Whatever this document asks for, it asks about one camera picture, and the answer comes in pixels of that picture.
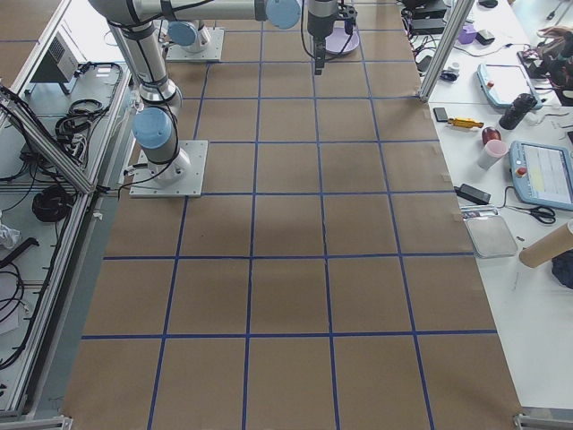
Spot coiled black cable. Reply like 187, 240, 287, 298
31, 182, 77, 224

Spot black phone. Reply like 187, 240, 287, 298
432, 107, 449, 123

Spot pink lidded white cup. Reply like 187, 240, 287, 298
476, 139, 509, 170

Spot black power adapter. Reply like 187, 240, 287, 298
454, 184, 491, 205

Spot upper blue teach pendant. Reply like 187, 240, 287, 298
476, 64, 543, 110

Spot black cable bundle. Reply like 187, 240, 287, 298
54, 99, 112, 143

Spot diagonal aluminium strut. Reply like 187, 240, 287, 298
1, 85, 96, 194

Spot cardboard tube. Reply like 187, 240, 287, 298
518, 220, 573, 268

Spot blue teach pendant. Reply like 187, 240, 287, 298
509, 141, 572, 211
476, 64, 543, 110

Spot purple box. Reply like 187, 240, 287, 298
458, 23, 477, 45

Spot black scissors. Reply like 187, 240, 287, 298
506, 205, 556, 225

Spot grey control box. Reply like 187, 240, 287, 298
25, 30, 80, 95

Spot dark red mouse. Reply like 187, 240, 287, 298
481, 126, 501, 145

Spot lower blue teach pendant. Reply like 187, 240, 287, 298
509, 141, 572, 211

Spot yellow utility knife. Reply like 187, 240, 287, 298
448, 117, 484, 129

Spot lavender plate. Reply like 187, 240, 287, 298
326, 27, 360, 56

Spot aluminium frame post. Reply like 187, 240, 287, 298
417, 0, 475, 102

